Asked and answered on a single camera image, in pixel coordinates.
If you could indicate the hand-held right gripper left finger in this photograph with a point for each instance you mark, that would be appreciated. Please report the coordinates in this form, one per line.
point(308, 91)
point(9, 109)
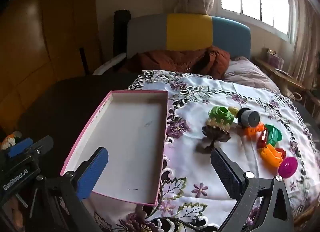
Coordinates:
point(92, 174)

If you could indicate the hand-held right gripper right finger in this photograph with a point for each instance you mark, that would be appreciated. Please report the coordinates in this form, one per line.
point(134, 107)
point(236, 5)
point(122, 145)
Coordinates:
point(225, 170)

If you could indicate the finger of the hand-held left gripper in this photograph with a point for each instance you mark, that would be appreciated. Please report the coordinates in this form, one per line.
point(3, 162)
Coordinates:
point(42, 145)
point(20, 148)

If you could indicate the orange building block piece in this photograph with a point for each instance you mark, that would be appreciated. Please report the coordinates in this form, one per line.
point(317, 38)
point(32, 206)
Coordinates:
point(252, 130)

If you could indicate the pink shallow cardboard box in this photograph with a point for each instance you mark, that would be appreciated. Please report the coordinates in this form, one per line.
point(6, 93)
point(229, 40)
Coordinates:
point(130, 134)

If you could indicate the magenta plastic cup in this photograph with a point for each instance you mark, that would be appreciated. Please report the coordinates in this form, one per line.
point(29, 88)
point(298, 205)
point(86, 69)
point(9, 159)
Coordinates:
point(288, 167)

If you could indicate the yellow toy scoop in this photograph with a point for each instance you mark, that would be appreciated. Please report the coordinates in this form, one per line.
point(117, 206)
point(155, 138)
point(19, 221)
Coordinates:
point(270, 157)

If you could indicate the red metallic tube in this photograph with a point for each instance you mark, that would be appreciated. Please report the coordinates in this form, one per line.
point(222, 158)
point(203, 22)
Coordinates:
point(263, 140)

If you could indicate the green gear toy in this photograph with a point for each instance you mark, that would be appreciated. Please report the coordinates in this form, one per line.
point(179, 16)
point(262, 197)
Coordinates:
point(220, 115)

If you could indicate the black and grey cylinder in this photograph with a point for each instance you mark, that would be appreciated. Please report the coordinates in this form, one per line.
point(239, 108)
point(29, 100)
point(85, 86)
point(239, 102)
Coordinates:
point(250, 119)

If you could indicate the red puzzle piece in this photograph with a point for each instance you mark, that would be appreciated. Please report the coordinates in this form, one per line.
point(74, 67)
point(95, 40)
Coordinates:
point(281, 153)

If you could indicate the yellow oval toy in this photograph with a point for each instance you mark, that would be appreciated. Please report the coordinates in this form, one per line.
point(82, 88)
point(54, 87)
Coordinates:
point(234, 111)

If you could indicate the white floral embroidered tablecloth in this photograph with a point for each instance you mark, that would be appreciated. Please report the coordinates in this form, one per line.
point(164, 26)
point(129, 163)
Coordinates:
point(200, 91)

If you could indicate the wicker table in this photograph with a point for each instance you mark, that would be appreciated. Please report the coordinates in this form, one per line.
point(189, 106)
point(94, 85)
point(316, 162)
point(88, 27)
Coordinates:
point(306, 212)

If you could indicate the dark thin stick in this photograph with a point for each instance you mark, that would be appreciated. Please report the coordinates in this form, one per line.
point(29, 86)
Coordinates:
point(84, 60)

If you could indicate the greyish purple pillow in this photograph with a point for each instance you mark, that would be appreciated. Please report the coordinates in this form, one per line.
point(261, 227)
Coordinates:
point(250, 74)

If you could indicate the white slanted object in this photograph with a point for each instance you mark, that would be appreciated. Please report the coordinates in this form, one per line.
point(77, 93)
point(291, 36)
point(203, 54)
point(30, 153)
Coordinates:
point(110, 63)

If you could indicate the wooden side shelf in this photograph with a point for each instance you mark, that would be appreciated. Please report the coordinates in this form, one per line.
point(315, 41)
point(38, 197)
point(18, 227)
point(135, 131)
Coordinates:
point(287, 79)

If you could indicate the wooden wardrobe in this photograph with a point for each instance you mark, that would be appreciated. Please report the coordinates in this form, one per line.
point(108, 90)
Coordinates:
point(37, 34)

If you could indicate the rust orange quilt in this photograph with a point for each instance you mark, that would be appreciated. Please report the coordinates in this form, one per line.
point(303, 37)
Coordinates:
point(175, 61)

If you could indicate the purple box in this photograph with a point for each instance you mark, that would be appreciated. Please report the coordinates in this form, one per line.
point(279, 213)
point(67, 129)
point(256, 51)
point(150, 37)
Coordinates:
point(275, 58)

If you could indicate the grey yellow blue headboard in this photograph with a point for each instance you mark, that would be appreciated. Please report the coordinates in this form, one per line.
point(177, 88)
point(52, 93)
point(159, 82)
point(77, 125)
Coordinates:
point(187, 31)

